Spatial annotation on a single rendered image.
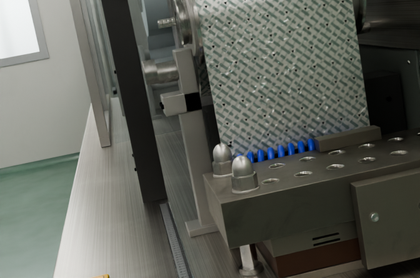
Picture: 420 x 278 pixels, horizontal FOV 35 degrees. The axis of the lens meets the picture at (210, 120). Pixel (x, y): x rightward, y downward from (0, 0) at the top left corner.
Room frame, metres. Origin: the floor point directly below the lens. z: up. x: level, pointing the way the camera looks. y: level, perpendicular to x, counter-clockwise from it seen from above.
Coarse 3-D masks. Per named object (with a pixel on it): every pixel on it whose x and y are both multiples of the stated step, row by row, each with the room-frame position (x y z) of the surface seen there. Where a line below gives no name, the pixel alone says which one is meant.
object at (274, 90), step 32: (288, 32) 1.00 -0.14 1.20; (320, 32) 1.00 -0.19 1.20; (352, 32) 1.01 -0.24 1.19; (224, 64) 0.98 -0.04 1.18; (256, 64) 0.99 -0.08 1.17; (288, 64) 1.00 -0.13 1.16; (320, 64) 1.00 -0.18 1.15; (352, 64) 1.01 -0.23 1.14; (224, 96) 0.98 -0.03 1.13; (256, 96) 0.99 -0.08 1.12; (288, 96) 0.99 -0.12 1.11; (320, 96) 1.00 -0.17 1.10; (352, 96) 1.01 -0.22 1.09; (224, 128) 0.98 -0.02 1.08; (256, 128) 0.99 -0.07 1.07; (288, 128) 0.99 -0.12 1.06; (320, 128) 1.00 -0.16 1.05; (352, 128) 1.01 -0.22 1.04
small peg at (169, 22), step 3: (168, 18) 1.06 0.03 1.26; (171, 18) 1.06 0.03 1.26; (174, 18) 1.06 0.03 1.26; (159, 21) 1.05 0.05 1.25; (162, 21) 1.05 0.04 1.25; (165, 21) 1.05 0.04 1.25; (168, 21) 1.05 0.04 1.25; (171, 21) 1.05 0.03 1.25; (174, 21) 1.05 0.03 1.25; (159, 24) 1.05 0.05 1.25; (162, 24) 1.05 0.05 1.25; (165, 24) 1.05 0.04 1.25; (168, 24) 1.05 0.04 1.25; (171, 24) 1.06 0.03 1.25; (174, 24) 1.06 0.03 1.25; (159, 27) 1.06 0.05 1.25; (162, 27) 1.06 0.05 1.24
